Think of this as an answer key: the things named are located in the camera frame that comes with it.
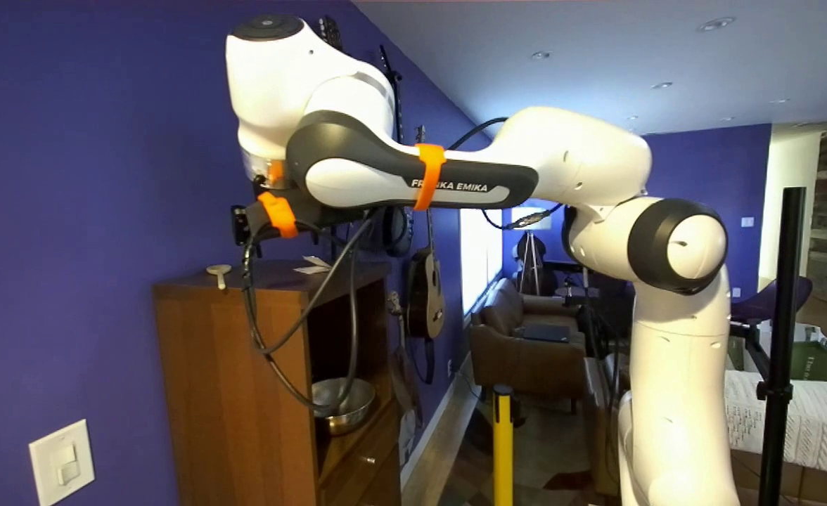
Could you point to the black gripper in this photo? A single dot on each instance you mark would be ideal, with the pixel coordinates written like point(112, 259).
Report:
point(247, 227)

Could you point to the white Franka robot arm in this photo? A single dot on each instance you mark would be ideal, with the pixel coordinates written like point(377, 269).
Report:
point(676, 374)

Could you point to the silver metal bowl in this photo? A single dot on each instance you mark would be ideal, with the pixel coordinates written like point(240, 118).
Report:
point(344, 412)

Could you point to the small white flat object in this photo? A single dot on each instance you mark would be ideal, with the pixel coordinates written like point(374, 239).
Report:
point(313, 269)

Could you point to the brown wooden cabinet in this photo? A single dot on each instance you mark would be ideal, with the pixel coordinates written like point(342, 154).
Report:
point(226, 404)

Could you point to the small brown guitar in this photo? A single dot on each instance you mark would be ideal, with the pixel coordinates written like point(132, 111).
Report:
point(426, 295)

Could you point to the white window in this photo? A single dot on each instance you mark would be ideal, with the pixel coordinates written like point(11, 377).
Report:
point(477, 263)

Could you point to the silver drawer knob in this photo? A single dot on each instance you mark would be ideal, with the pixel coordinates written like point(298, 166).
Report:
point(368, 461)

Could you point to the white shade tripod lamp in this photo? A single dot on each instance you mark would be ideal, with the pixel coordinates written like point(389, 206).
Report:
point(530, 256)

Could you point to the brown sofa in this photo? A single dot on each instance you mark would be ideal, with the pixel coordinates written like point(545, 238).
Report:
point(527, 347)

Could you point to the yellow pole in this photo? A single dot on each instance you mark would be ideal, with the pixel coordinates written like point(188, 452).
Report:
point(503, 452)

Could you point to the green storage bin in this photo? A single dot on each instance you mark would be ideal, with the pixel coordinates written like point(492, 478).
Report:
point(817, 362)

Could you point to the bed with white blanket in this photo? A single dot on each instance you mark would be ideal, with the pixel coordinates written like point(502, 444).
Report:
point(817, 423)

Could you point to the white light switch plate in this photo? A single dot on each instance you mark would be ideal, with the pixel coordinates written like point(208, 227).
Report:
point(60, 464)

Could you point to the small white wall plate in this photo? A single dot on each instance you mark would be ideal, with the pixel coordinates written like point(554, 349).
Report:
point(745, 222)

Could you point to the black camera stand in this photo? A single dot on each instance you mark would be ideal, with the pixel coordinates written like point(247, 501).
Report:
point(779, 328)

